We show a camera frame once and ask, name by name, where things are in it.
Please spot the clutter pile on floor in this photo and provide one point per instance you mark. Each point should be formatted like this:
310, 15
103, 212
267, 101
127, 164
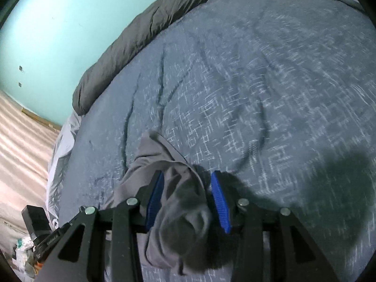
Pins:
26, 266

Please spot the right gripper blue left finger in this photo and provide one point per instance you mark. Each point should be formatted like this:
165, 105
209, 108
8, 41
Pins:
76, 251

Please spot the wooden baseboard strip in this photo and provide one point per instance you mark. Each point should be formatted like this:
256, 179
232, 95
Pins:
41, 120

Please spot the dark grey rolled duvet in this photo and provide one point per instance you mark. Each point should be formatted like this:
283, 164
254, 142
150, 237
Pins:
135, 37

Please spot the grey garment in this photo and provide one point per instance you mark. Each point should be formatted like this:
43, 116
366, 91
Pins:
178, 239

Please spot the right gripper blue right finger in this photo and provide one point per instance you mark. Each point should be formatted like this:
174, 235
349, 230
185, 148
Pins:
268, 239

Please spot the blue heathered bed cover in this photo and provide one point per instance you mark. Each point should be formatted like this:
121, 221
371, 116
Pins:
279, 95

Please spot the light grey bed sheet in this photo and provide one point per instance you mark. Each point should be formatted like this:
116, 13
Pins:
56, 168

